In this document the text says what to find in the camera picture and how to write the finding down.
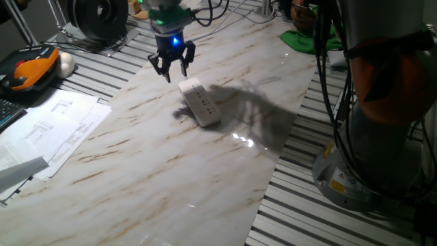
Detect thin white cable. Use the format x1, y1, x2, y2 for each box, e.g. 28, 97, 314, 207
218, 0, 278, 25
191, 0, 251, 44

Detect aluminium frame post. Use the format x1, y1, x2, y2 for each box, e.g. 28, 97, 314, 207
255, 0, 276, 18

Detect grey slanted metal rod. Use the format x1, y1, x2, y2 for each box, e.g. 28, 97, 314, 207
2, 0, 39, 47
46, 0, 74, 36

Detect round wooden board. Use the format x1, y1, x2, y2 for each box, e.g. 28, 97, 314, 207
127, 0, 150, 21

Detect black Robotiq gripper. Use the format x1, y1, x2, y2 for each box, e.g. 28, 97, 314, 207
147, 25, 197, 84

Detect black strap on arm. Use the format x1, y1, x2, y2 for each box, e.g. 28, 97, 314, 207
343, 29, 437, 62

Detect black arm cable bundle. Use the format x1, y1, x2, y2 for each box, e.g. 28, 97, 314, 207
311, 0, 363, 182

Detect black keyboard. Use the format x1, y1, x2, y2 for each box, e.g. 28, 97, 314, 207
0, 98, 27, 133

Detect bare hand of seated person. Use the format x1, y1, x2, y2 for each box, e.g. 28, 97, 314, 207
290, 0, 318, 35

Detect grey metal base plate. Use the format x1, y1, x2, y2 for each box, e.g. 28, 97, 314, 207
56, 27, 141, 58

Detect white rounded plastic object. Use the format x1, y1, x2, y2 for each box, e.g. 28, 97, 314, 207
55, 51, 76, 80

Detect orange black teach pendant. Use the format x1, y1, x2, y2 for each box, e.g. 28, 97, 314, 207
0, 45, 61, 93

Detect grey flat metal bar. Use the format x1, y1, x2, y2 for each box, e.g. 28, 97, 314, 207
0, 155, 50, 194

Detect white printed paper sheet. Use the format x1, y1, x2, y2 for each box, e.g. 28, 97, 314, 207
0, 89, 100, 172
33, 102, 113, 182
0, 136, 35, 208

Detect white power strip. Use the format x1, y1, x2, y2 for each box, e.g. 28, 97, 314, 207
177, 77, 223, 128

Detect white cloth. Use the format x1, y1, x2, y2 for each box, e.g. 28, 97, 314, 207
326, 47, 348, 68

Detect green cloth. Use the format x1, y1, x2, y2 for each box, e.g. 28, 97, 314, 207
279, 23, 343, 56

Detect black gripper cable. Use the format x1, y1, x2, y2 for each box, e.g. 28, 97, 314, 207
190, 0, 230, 28

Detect black filament spool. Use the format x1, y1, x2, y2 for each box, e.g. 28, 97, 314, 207
66, 0, 130, 48

